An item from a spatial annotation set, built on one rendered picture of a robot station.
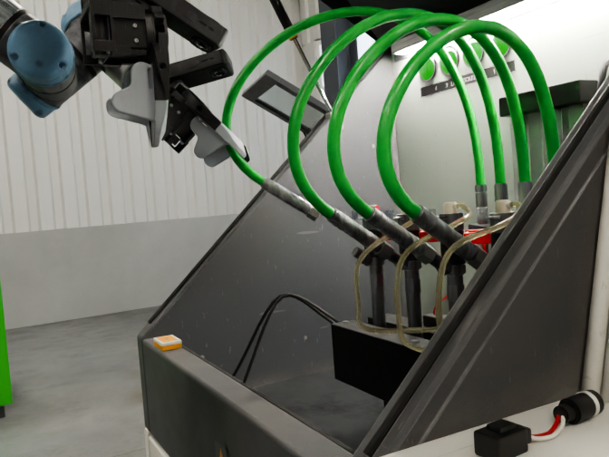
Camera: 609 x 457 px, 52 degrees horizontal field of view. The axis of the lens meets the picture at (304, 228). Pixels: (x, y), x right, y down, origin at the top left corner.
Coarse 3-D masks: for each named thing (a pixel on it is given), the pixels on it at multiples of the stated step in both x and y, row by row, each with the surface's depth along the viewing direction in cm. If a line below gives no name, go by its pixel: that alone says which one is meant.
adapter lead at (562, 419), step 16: (576, 400) 46; (592, 400) 46; (560, 416) 45; (576, 416) 45; (592, 416) 46; (480, 432) 42; (496, 432) 41; (512, 432) 41; (528, 432) 42; (560, 432) 44; (480, 448) 41; (496, 448) 40; (512, 448) 41
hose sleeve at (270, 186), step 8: (264, 184) 90; (272, 184) 90; (272, 192) 91; (280, 192) 91; (288, 192) 91; (288, 200) 91; (296, 200) 91; (304, 200) 91; (296, 208) 91; (304, 208) 91
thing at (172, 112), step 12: (180, 84) 89; (180, 96) 89; (168, 108) 90; (180, 108) 89; (168, 120) 89; (180, 120) 89; (168, 132) 88; (180, 132) 92; (192, 132) 93; (180, 144) 95
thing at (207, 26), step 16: (160, 0) 69; (176, 0) 70; (176, 16) 70; (192, 16) 71; (208, 16) 72; (176, 32) 74; (192, 32) 72; (208, 32) 72; (224, 32) 73; (208, 48) 73
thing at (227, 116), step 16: (320, 16) 90; (336, 16) 91; (288, 32) 90; (416, 32) 92; (272, 48) 90; (256, 64) 90; (448, 64) 92; (240, 80) 89; (464, 96) 93; (224, 112) 90; (480, 144) 93; (240, 160) 90; (480, 160) 93; (256, 176) 90; (480, 176) 93
